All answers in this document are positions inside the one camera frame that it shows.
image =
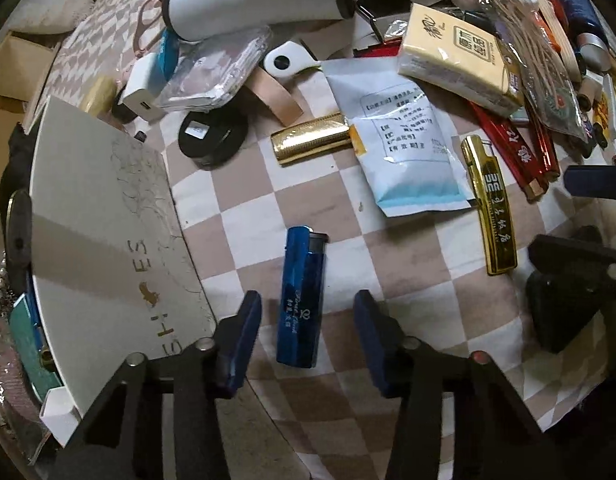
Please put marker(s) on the black round compact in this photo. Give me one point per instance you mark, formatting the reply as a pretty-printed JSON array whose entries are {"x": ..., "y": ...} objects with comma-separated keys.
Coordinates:
[{"x": 213, "y": 140}]

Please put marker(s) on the yellow tissue pack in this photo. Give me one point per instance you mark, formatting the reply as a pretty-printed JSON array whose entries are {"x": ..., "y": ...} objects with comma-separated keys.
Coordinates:
[{"x": 453, "y": 55}]

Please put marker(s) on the checkered bed sheet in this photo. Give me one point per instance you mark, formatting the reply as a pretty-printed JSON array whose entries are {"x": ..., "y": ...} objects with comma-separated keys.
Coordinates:
[{"x": 413, "y": 260}]

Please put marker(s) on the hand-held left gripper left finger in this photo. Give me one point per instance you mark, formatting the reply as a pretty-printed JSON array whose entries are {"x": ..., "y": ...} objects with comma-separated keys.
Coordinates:
[{"x": 240, "y": 345}]

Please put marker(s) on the clear plastic nail case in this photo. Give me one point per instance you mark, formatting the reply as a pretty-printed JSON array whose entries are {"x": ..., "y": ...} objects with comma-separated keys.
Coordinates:
[{"x": 213, "y": 70}]

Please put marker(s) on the dark blue bottle silver cap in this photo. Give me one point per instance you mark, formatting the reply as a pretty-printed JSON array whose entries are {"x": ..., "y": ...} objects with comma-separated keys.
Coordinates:
[{"x": 580, "y": 15}]

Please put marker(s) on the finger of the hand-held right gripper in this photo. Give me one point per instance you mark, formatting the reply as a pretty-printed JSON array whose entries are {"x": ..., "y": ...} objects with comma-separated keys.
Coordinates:
[
  {"x": 568, "y": 300},
  {"x": 593, "y": 181}
]

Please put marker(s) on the white charger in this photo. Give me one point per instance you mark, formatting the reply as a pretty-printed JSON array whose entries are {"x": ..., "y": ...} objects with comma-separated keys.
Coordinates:
[{"x": 143, "y": 92}]

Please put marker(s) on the wooden bedside shelf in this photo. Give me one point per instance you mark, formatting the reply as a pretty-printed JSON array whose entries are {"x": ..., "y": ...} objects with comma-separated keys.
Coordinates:
[{"x": 18, "y": 70}]

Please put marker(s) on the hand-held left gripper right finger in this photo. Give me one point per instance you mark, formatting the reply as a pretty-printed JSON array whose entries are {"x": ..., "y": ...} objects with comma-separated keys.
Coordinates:
[{"x": 373, "y": 345}]

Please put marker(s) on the white bottle opener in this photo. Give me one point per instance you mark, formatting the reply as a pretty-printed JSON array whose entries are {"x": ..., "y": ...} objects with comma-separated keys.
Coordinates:
[{"x": 293, "y": 57}]

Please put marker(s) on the gold lighter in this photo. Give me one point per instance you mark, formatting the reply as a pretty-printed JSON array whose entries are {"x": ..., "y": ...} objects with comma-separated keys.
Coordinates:
[{"x": 493, "y": 210}]

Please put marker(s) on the black cloth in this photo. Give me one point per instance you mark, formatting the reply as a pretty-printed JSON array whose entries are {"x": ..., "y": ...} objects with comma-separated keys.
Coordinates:
[{"x": 15, "y": 170}]

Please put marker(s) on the white cardboard box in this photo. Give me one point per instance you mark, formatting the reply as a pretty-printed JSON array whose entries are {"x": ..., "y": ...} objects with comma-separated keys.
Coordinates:
[{"x": 103, "y": 220}]

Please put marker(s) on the red printed packet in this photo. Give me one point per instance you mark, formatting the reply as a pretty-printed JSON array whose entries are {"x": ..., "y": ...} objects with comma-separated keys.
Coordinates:
[{"x": 518, "y": 152}]

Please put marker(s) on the white and blue sachet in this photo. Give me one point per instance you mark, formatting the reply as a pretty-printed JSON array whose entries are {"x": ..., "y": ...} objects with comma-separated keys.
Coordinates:
[{"x": 408, "y": 150}]

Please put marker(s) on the blue lighter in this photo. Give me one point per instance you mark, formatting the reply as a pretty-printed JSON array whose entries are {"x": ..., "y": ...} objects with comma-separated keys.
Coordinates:
[{"x": 303, "y": 300}]

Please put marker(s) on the beige tape strip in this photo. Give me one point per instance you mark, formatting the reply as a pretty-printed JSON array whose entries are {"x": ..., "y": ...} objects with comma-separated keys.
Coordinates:
[{"x": 278, "y": 97}]

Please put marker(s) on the gold lipstick tube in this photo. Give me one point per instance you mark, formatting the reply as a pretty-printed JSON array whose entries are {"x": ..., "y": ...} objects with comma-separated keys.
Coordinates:
[{"x": 308, "y": 139}]

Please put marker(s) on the white fluffy pillow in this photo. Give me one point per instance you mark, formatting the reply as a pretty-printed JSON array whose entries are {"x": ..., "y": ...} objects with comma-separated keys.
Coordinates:
[{"x": 48, "y": 7}]

